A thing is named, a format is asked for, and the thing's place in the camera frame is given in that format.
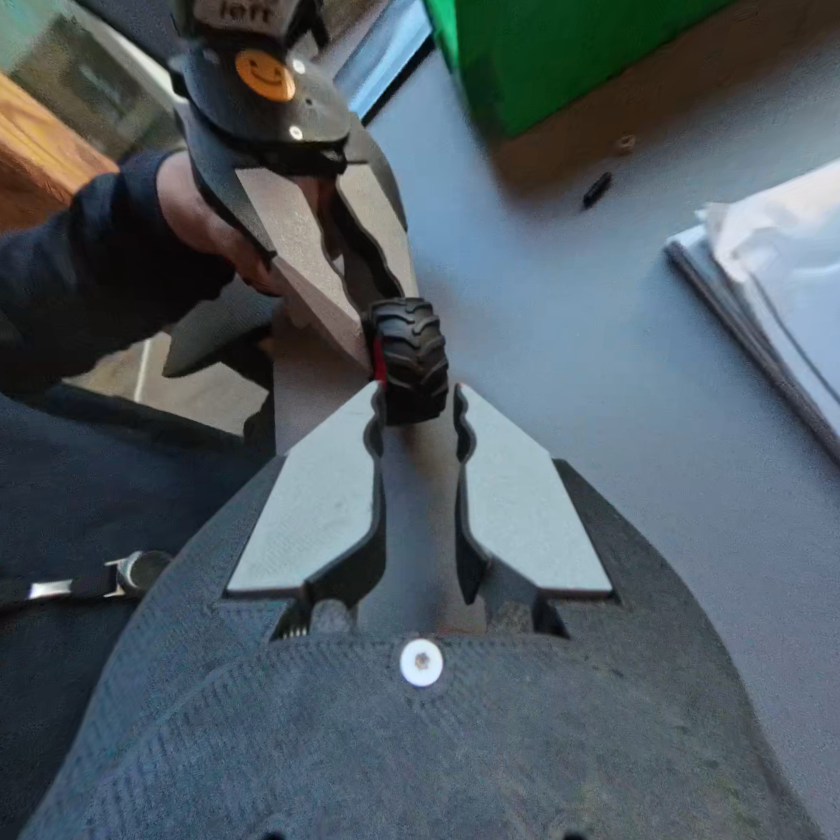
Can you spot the white instruction booklet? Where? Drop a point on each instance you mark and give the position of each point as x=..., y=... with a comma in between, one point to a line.
x=787, y=315

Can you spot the small black connector pin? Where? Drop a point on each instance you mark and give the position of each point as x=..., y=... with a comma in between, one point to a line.
x=597, y=190

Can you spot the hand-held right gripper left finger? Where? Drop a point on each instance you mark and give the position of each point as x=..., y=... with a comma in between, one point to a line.
x=308, y=518

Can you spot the small beige round bush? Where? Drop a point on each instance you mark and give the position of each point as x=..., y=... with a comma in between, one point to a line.
x=625, y=142

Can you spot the red toy wheel rim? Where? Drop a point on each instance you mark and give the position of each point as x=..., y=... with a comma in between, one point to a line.
x=379, y=364

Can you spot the wooden beam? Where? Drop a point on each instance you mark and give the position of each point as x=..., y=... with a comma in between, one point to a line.
x=39, y=157

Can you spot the grey flat panel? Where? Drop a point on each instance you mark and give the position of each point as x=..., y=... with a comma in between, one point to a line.
x=387, y=52

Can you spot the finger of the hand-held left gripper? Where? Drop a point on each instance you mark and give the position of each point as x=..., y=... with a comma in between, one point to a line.
x=295, y=243
x=377, y=216

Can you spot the person's left hand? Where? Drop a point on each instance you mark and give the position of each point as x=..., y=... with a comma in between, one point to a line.
x=197, y=223

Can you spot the green plastic bin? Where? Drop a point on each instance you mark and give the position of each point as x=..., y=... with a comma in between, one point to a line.
x=558, y=52

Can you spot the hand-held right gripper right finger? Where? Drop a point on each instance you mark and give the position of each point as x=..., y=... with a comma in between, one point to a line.
x=525, y=518

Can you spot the black rubber toy tire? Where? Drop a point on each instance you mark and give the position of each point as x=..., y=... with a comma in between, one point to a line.
x=413, y=354

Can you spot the person's left forearm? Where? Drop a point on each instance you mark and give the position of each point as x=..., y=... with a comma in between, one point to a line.
x=79, y=262

